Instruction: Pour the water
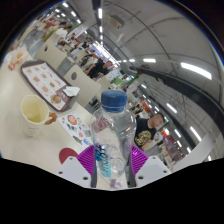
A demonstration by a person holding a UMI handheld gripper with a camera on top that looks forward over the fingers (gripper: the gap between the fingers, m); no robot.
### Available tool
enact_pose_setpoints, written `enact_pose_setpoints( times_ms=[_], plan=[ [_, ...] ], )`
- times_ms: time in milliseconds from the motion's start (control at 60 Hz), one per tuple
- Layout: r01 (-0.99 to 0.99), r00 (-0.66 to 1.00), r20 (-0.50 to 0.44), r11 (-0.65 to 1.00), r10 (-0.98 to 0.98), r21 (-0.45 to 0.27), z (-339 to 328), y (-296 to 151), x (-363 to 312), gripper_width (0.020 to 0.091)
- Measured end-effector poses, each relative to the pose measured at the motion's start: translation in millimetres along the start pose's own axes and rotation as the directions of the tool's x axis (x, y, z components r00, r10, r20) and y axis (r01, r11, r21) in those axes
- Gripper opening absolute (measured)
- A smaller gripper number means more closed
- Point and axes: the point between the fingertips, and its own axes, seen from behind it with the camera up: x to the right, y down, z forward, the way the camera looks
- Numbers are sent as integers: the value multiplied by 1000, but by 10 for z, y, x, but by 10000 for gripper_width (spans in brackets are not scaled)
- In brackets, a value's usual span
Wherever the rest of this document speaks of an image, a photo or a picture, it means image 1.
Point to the ceiling strip lights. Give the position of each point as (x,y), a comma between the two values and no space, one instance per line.
(196,70)

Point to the flat round red coaster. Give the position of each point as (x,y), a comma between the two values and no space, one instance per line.
(67,155)

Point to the paper food wrapper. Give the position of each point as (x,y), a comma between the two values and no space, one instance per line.
(18,58)

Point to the ceiling air conditioner unit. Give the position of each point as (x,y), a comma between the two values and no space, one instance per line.
(116,22)

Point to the brown food tray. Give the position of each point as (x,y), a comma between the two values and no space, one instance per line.
(41,80)

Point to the person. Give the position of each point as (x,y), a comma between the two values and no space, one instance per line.
(62,31)
(47,34)
(145,131)
(98,70)

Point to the clear blue-capped water bottle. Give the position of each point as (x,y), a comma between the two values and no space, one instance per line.
(113,140)

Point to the beige chair with round hole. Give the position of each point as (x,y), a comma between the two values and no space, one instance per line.
(83,86)
(50,53)

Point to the crumpled white napkin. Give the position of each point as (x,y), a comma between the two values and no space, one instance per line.
(71,91)

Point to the printed food leaflet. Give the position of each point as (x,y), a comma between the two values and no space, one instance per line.
(77,130)

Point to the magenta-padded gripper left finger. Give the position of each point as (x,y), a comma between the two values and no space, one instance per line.
(85,158)

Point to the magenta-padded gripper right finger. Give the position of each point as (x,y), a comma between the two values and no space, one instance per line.
(140,160)

